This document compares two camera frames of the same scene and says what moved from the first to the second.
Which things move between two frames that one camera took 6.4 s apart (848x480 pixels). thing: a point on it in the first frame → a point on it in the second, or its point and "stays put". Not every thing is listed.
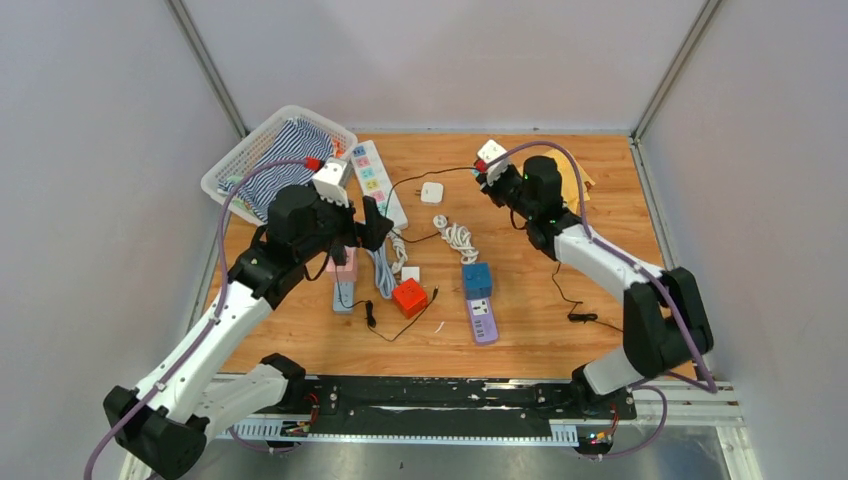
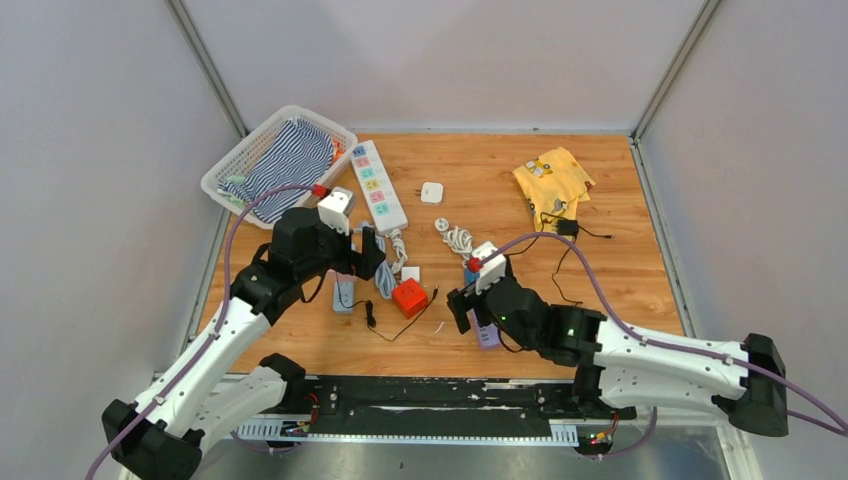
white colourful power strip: [375, 181] stays put
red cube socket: [410, 298] stays put
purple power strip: [485, 327] stays put
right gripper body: [506, 190] → [466, 299]
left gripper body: [342, 228] → [334, 251]
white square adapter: [431, 193] stays put
